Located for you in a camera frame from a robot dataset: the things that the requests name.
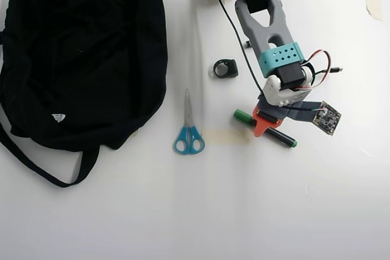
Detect green and black marker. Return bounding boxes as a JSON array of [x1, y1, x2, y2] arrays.
[[233, 109, 298, 149]]

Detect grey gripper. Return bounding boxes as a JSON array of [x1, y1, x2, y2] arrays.
[[252, 95, 324, 138]]

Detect black fabric bag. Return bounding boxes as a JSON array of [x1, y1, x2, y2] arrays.
[[0, 0, 169, 188]]

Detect thin black camera cable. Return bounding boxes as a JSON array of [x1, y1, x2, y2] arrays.
[[208, 0, 266, 97]]

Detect red white black servo wire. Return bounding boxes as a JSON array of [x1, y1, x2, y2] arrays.
[[296, 49, 333, 93]]

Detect blue handled scissors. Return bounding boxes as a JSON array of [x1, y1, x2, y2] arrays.
[[173, 88, 205, 155]]

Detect bare camera circuit board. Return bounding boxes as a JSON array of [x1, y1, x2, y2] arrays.
[[311, 100, 342, 136]]

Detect black plastic ring clip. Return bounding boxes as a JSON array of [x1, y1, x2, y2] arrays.
[[213, 58, 239, 79]]

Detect wide beige masking tape strip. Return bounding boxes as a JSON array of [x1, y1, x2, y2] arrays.
[[202, 128, 254, 146]]

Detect torn beige masking tape strip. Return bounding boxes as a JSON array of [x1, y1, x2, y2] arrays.
[[364, 0, 383, 21]]

